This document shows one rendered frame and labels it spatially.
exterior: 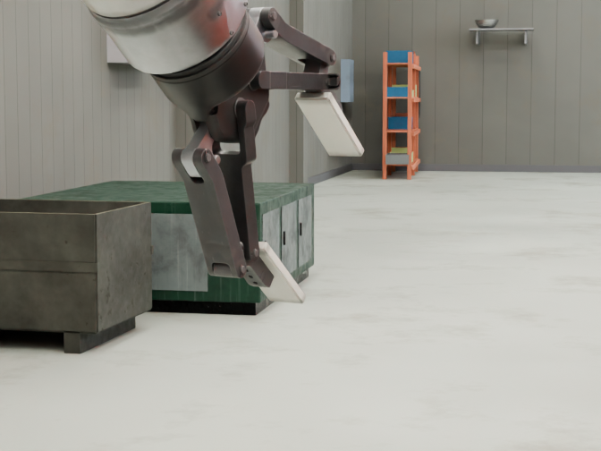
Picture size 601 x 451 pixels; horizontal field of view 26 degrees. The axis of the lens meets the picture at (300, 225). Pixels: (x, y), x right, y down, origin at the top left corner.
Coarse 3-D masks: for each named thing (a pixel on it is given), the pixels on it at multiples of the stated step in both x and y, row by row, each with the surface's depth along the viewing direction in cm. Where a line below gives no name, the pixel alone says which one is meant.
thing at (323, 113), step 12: (300, 96) 98; (312, 96) 97; (324, 96) 97; (300, 108) 99; (312, 108) 98; (324, 108) 97; (336, 108) 97; (312, 120) 99; (324, 120) 99; (336, 120) 98; (324, 132) 100; (336, 132) 100; (348, 132) 99; (324, 144) 102; (336, 144) 101; (348, 144) 100; (360, 144) 101; (348, 156) 102; (360, 156) 101
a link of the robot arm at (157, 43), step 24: (168, 0) 77; (192, 0) 77; (216, 0) 79; (240, 0) 81; (120, 24) 78; (144, 24) 77; (168, 24) 78; (192, 24) 78; (216, 24) 79; (120, 48) 81; (144, 48) 79; (168, 48) 79; (192, 48) 79; (216, 48) 80; (168, 72) 81
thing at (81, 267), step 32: (0, 224) 653; (32, 224) 648; (64, 224) 644; (96, 224) 641; (128, 224) 682; (0, 256) 654; (32, 256) 650; (64, 256) 646; (96, 256) 643; (128, 256) 683; (0, 288) 656; (32, 288) 652; (64, 288) 648; (96, 288) 644; (128, 288) 684; (0, 320) 658; (32, 320) 654; (64, 320) 649; (96, 320) 646; (128, 320) 713; (64, 352) 652
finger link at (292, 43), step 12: (264, 12) 90; (276, 12) 90; (264, 24) 90; (276, 24) 90; (288, 36) 92; (300, 36) 93; (276, 48) 94; (288, 48) 94; (300, 48) 93; (312, 48) 95; (324, 48) 96; (300, 60) 97; (324, 60) 96
